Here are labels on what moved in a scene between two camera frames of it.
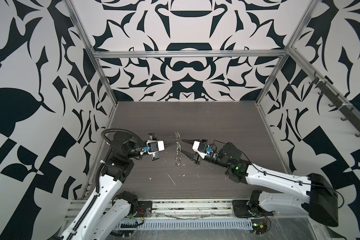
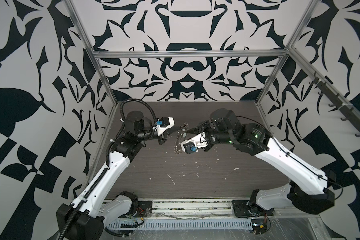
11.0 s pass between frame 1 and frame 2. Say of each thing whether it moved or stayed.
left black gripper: moved
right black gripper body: moved
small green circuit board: stayed
